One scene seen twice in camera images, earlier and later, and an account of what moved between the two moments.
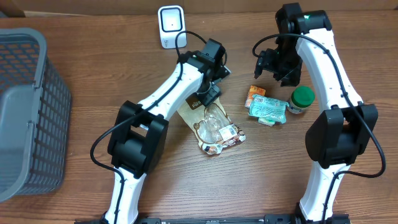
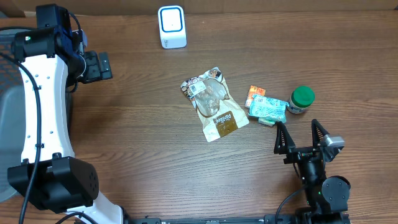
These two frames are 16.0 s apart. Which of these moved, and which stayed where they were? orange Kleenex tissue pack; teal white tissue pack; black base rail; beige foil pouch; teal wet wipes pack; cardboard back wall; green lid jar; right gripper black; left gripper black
Moved: right gripper black; beige foil pouch; left gripper black
Stayed: teal white tissue pack; black base rail; green lid jar; teal wet wipes pack; orange Kleenex tissue pack; cardboard back wall
